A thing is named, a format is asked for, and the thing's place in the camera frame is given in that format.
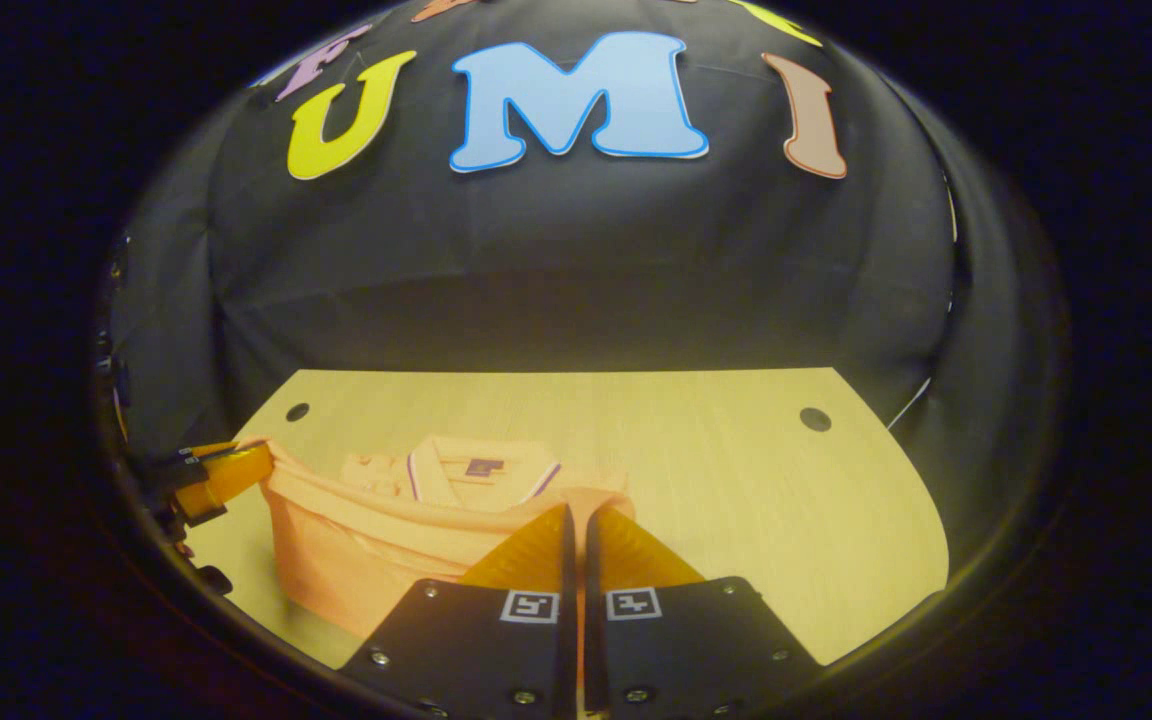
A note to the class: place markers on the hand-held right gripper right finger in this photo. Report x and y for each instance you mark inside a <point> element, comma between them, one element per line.
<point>696,650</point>

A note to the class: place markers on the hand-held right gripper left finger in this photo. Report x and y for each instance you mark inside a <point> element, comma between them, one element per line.
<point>496,650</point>

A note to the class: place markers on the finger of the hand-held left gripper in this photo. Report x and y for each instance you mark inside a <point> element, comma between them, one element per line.
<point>226,475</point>

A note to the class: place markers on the orange T-shirt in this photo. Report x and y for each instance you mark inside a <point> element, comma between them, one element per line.
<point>376,540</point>

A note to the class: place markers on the black backdrop cloth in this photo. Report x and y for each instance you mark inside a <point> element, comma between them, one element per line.
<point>576,260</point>

